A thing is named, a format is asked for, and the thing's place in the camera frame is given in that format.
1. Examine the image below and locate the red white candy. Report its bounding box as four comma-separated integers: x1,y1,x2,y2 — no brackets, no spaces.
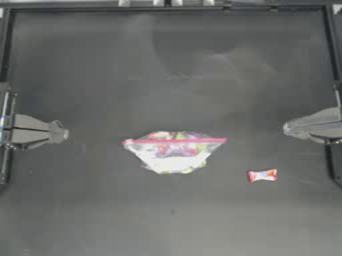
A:
246,168,279,184

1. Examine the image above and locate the clear bag with pink zip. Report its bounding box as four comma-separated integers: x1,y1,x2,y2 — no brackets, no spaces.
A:
120,130,228,175

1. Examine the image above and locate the black table frame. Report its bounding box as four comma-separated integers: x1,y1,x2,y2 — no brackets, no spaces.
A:
0,0,342,111

